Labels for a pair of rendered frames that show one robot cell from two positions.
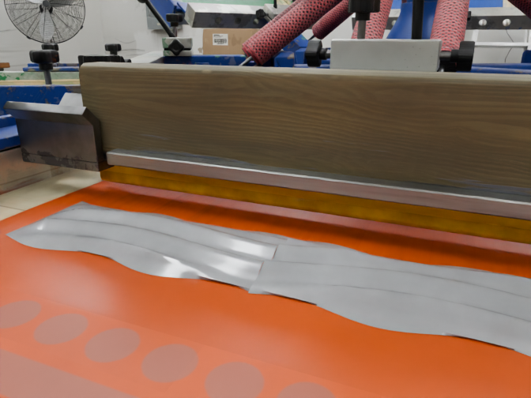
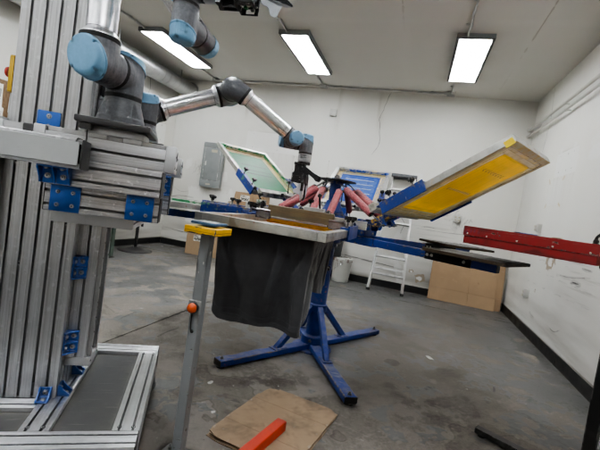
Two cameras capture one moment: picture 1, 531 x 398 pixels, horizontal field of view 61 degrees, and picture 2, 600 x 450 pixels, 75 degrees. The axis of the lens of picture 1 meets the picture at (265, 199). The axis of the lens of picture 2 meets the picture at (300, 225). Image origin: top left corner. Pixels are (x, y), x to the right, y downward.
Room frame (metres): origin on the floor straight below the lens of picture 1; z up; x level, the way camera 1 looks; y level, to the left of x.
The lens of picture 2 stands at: (-1.85, 0.21, 1.09)
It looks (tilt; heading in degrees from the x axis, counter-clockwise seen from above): 3 degrees down; 354
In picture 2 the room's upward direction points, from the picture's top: 9 degrees clockwise
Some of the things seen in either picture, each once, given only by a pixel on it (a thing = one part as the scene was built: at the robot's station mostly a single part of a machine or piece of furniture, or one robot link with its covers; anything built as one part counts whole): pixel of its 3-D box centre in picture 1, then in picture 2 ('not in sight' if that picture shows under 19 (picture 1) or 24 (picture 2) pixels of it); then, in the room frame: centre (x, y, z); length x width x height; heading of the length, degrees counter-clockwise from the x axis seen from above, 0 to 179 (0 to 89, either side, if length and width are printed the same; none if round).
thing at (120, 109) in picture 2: not in sight; (121, 111); (-0.44, 0.71, 1.31); 0.15 x 0.15 x 0.10
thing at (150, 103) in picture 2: not in sight; (145, 106); (0.05, 0.78, 1.42); 0.13 x 0.12 x 0.14; 10
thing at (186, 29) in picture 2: not in sight; (187, 26); (-0.63, 0.49, 1.55); 0.11 x 0.08 x 0.11; 163
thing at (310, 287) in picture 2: not in sight; (317, 279); (-0.02, -0.12, 0.74); 0.46 x 0.04 x 0.42; 158
